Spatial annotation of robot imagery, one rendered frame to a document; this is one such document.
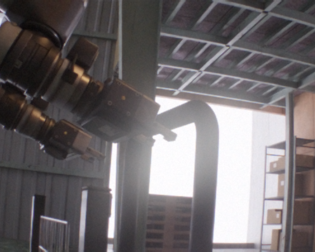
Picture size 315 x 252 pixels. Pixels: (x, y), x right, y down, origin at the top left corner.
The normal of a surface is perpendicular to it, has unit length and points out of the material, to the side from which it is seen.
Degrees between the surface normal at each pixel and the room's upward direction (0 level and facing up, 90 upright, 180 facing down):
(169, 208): 90
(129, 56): 90
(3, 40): 95
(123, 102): 90
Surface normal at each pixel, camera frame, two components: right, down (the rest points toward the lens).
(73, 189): 0.25, -0.19
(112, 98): 0.44, -0.16
